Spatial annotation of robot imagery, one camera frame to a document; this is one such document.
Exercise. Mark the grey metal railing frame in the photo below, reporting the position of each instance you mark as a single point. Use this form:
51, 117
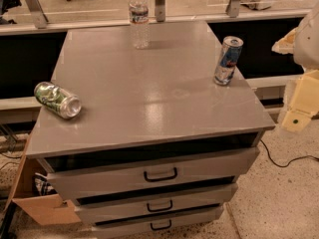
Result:
56, 15

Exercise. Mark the grey drawer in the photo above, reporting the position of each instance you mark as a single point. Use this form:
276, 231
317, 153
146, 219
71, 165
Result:
157, 222
156, 201
105, 180

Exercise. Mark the brown cardboard box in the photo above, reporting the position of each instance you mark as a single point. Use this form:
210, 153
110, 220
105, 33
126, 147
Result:
45, 210

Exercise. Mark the top grey drawer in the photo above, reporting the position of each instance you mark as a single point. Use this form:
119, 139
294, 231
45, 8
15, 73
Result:
105, 180

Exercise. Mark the clear plastic water bottle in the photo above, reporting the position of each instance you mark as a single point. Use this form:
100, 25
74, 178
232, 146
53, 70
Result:
139, 20

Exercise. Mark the blue silver redbull can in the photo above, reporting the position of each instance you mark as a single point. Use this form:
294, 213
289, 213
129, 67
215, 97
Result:
229, 55

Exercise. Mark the middle grey drawer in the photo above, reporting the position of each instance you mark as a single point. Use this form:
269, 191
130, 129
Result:
156, 201

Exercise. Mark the green crushed soda can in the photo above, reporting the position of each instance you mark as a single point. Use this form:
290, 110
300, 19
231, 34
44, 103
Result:
58, 100

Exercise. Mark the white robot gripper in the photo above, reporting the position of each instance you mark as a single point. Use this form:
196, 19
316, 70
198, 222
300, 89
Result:
308, 42

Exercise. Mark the grey drawer cabinet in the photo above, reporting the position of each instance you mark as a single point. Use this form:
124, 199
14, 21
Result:
141, 105

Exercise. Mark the bottom grey drawer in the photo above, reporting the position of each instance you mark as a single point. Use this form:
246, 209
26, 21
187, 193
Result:
157, 222

